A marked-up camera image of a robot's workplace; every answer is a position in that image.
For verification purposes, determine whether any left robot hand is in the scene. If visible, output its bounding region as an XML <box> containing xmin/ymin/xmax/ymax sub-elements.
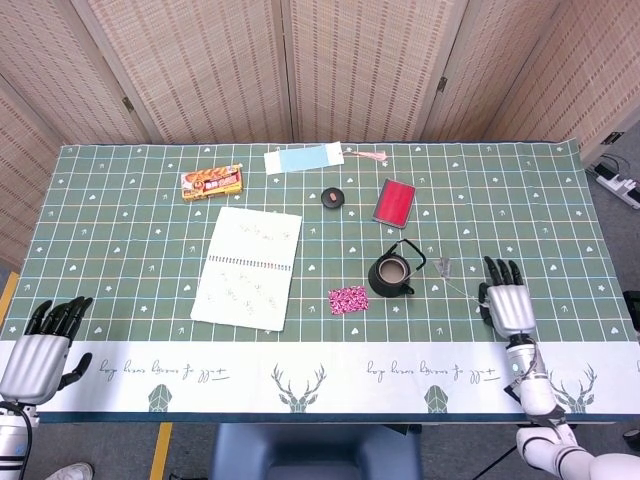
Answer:
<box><xmin>0</xmin><ymin>295</ymin><xmax>95</xmax><ymax>405</ymax></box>

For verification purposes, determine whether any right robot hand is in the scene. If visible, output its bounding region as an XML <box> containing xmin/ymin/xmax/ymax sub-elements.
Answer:
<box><xmin>477</xmin><ymin>256</ymin><xmax>537</xmax><ymax>346</ymax></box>

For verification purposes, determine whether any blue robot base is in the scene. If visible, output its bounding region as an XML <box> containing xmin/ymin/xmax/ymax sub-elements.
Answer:
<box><xmin>212</xmin><ymin>423</ymin><xmax>424</xmax><ymax>480</ymax></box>

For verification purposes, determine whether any black cast iron teapot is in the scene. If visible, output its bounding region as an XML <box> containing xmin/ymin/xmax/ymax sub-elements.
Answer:
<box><xmin>367</xmin><ymin>238</ymin><xmax>428</xmax><ymax>298</ymax></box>

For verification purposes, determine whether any white shoe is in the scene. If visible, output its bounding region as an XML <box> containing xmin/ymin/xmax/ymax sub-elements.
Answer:
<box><xmin>47</xmin><ymin>462</ymin><xmax>95</xmax><ymax>480</ymax></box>

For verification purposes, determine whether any red ink pad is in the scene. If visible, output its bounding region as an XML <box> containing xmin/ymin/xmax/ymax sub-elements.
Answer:
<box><xmin>372</xmin><ymin>178</ymin><xmax>417</xmax><ymax>229</ymax></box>

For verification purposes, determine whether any green checked tablecloth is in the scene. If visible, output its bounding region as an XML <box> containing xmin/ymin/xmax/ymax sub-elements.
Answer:
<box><xmin>0</xmin><ymin>139</ymin><xmax>640</xmax><ymax>425</ymax></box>

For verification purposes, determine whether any magenta patterned packet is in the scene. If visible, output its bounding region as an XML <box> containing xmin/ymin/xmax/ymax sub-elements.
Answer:
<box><xmin>327</xmin><ymin>284</ymin><xmax>370</xmax><ymax>317</ymax></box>

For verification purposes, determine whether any white power strip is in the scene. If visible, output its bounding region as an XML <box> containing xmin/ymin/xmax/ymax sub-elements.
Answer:
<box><xmin>594</xmin><ymin>164</ymin><xmax>640</xmax><ymax>210</ymax></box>

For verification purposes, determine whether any open stamped spiral notebook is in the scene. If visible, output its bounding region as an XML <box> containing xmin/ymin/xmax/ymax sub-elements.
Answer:
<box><xmin>190</xmin><ymin>206</ymin><xmax>304</xmax><ymax>333</ymax></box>

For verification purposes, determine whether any yellow snack box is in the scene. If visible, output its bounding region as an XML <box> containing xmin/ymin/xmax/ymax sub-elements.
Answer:
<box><xmin>180</xmin><ymin>163</ymin><xmax>245</xmax><ymax>203</ymax></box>

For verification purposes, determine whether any blue white tasselled bookmark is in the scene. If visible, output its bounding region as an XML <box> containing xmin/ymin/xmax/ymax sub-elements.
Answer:
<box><xmin>263</xmin><ymin>141</ymin><xmax>391</xmax><ymax>176</ymax></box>

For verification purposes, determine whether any woven folding screen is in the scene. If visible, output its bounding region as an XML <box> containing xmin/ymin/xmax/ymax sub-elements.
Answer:
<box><xmin>0</xmin><ymin>0</ymin><xmax>640</xmax><ymax>266</ymax></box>

